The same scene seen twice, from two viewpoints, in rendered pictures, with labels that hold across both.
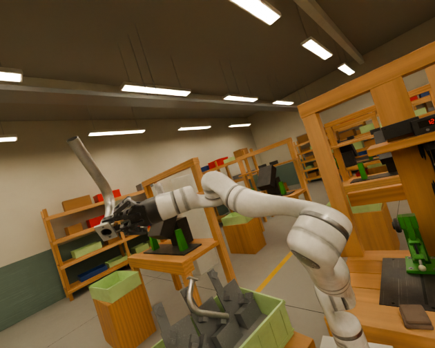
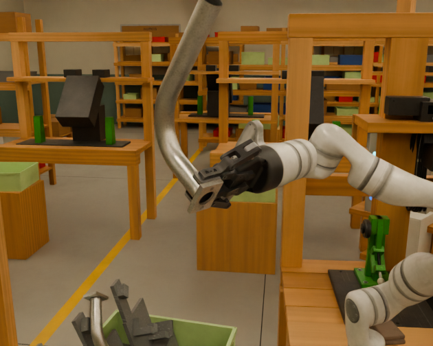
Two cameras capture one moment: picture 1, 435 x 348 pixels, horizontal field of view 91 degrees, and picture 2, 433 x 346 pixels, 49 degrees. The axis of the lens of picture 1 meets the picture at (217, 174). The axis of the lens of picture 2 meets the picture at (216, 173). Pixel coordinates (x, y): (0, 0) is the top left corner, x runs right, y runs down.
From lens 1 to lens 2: 72 cm
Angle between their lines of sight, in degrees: 39
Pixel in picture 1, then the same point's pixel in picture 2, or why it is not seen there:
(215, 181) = (350, 143)
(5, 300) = not seen: outside the picture
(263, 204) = (425, 192)
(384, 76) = (412, 27)
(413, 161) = (400, 151)
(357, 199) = (315, 185)
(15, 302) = not seen: outside the picture
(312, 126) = (301, 58)
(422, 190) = not seen: hidden behind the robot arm
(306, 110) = (302, 27)
